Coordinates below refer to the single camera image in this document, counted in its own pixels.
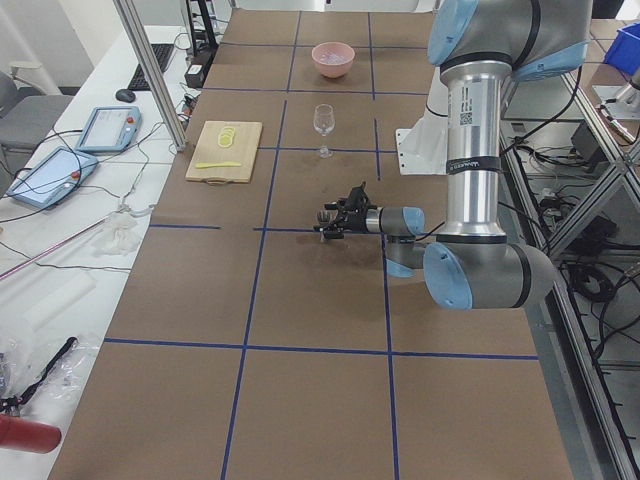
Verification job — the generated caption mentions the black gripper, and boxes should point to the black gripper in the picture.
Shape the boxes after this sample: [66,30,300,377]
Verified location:
[313,199,368,240]

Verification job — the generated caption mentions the steel jigger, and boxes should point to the steel jigger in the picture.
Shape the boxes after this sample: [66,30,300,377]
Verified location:
[314,210,332,242]

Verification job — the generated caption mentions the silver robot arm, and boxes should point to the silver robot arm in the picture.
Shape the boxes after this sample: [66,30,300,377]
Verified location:
[316,1,592,310]

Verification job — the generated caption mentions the clear wine glass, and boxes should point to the clear wine glass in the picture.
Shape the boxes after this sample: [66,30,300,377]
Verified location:
[313,104,335,158]

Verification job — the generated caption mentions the pink bowl of ice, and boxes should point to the pink bowl of ice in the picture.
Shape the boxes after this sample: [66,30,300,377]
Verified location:
[311,42,356,79]

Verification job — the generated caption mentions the yellow plastic knife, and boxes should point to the yellow plastic knife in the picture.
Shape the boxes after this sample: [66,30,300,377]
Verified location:
[195,161,242,169]

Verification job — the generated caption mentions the wooden cutting board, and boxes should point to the wooden cutting board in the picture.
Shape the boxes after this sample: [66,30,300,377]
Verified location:
[185,121,263,184]

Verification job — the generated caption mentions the lemon slices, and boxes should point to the lemon slices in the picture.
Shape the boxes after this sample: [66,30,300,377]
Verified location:
[217,125,236,149]

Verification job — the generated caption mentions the white crumpled cloth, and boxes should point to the white crumpled cloth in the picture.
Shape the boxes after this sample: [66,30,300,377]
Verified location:
[92,211,141,256]

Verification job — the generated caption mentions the far teach pendant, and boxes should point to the far teach pendant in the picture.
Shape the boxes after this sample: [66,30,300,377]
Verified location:
[75,105,141,155]

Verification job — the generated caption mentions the teach pendant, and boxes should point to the teach pendant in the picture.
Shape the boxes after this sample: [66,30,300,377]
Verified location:
[75,105,141,155]
[7,147,98,209]

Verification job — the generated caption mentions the black keyboard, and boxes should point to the black keyboard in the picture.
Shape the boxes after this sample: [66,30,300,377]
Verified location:
[127,42,176,92]

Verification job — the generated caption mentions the black computer mouse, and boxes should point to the black computer mouse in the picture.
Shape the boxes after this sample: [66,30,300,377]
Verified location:
[115,89,136,103]

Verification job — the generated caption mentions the near teach pendant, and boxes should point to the near teach pendant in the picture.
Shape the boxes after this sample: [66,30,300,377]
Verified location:
[7,147,98,209]

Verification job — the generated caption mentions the grey chair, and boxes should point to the grey chair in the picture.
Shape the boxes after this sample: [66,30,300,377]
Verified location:
[1,72,73,171]

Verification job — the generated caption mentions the clear plastic bag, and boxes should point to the clear plastic bag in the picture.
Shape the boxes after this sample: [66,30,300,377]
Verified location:
[1,331,100,416]

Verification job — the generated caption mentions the red bottle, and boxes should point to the red bottle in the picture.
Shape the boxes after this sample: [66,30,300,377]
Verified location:
[1,415,62,454]

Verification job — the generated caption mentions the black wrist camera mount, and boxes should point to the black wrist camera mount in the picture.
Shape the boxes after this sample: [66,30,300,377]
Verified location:
[345,181,370,211]

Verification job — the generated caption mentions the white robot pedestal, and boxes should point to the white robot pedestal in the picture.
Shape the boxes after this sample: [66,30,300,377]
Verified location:
[396,67,448,176]

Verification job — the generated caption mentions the aluminium frame post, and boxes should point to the aluminium frame post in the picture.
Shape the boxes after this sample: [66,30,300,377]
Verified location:
[113,0,187,152]

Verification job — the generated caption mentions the green handled reacher stick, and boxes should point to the green handled reacher stick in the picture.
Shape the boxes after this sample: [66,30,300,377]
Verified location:
[0,216,108,281]

